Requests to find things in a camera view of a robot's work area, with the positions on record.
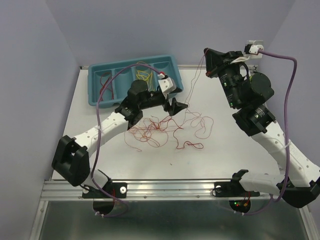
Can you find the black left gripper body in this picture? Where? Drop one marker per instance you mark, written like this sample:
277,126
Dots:
156,100

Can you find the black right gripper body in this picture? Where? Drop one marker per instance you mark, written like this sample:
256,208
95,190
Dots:
225,68

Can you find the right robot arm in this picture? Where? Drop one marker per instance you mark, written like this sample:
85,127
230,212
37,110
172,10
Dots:
298,180

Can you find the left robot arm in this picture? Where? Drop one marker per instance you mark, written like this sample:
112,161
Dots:
72,156

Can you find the teal four-compartment tray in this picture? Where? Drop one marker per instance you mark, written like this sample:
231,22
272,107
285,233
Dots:
118,76

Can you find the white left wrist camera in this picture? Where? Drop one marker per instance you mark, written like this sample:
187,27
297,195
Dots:
166,84

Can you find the aluminium front mounting rail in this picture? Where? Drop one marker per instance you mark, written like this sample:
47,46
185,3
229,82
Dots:
140,190

